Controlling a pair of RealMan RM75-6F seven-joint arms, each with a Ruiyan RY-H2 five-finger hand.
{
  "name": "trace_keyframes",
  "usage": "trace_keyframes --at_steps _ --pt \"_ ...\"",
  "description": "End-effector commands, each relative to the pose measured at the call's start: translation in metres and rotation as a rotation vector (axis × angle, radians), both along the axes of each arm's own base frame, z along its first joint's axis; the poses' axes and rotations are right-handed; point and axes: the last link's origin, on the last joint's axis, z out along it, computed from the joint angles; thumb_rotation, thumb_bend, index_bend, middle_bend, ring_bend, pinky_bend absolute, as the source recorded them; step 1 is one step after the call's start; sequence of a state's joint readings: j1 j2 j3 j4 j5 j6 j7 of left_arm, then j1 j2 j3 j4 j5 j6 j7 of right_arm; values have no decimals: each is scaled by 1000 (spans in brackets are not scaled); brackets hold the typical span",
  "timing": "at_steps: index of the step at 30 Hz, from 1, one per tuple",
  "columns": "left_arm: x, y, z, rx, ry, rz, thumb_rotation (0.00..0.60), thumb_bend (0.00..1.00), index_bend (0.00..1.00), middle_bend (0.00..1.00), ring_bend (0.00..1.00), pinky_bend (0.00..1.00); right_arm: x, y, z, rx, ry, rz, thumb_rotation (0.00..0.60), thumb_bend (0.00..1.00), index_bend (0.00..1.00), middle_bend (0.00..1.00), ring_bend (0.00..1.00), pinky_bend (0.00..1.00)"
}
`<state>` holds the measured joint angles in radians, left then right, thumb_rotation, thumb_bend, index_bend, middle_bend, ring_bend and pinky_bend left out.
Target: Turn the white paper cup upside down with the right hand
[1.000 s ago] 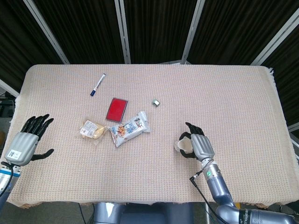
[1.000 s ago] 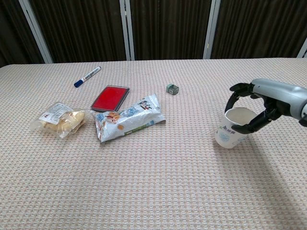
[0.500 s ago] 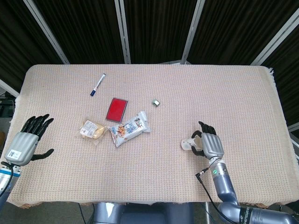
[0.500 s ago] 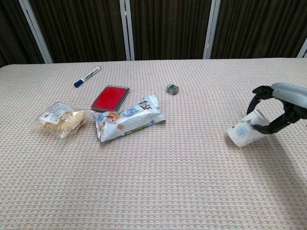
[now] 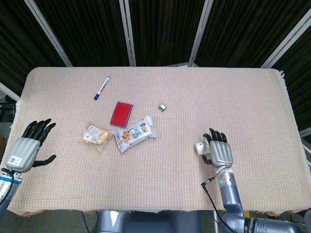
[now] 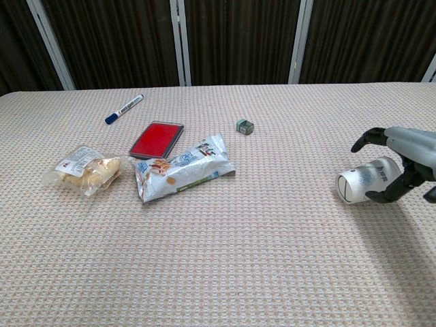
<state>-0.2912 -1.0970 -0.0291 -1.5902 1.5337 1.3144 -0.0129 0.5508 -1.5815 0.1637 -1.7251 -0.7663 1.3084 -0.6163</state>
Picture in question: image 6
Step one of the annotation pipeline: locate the grey black right robot hand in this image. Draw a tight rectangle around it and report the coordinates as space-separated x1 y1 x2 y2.
350 126 436 204

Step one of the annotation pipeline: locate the white paper cup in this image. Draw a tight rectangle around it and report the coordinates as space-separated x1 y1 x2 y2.
336 155 401 206

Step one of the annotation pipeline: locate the dark ribbed partition panel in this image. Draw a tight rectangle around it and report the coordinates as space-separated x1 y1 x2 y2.
0 0 65 96
299 0 436 84
40 0 180 90
183 0 302 86

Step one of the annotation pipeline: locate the small green cube box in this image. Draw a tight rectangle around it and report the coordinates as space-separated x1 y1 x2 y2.
235 119 255 135

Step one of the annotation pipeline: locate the beige woven tablecloth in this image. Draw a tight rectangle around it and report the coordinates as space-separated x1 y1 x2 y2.
0 80 436 327

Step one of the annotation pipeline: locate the white snack bag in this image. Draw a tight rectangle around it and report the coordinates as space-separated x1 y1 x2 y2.
131 132 236 204

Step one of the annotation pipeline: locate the red ink stamp pad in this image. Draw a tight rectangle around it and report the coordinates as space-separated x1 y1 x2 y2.
128 122 185 160

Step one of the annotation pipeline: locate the white blue marker pen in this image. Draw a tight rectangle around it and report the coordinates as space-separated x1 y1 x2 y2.
104 94 144 125

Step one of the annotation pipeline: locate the clear packaged bread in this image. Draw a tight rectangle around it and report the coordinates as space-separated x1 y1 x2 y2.
43 144 123 198

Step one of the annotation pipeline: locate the grey metal partition post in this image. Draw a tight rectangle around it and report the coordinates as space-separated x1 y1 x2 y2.
287 0 314 85
26 0 76 91
421 61 436 83
169 0 192 87

